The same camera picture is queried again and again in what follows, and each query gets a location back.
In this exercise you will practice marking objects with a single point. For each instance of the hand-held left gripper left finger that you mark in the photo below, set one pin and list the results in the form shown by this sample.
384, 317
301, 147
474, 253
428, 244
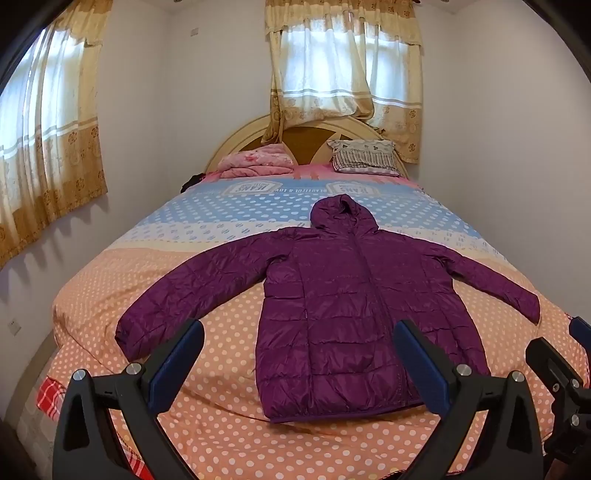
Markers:
178, 357

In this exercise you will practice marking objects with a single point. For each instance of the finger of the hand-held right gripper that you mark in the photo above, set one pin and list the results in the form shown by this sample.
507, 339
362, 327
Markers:
554, 364
581, 328

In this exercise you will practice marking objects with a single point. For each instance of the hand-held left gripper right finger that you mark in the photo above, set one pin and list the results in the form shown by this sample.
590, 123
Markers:
422, 364

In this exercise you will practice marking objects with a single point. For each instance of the purple hooded puffer jacket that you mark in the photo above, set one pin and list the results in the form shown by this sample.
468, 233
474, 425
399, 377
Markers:
332, 295

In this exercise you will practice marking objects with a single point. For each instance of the polka dot bed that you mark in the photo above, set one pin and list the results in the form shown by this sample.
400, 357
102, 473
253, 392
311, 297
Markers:
221, 332

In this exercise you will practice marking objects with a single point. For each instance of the red plaid cloth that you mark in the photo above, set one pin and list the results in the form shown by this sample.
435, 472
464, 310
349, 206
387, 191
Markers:
48, 397

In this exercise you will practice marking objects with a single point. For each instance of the pink folded blanket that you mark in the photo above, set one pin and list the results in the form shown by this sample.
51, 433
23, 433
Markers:
256, 161

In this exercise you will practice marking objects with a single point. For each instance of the striped patterned pillow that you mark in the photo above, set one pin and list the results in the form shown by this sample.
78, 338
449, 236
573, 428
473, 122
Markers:
364, 157

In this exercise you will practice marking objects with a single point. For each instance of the beige wooden headboard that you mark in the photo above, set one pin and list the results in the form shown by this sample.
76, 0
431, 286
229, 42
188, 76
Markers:
318, 143

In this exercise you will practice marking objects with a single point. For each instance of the beige floral window curtain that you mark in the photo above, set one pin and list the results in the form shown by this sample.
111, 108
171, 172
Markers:
51, 138
341, 69

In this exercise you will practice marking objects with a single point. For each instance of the white wall socket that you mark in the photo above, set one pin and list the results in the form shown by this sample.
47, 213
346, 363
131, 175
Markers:
15, 326

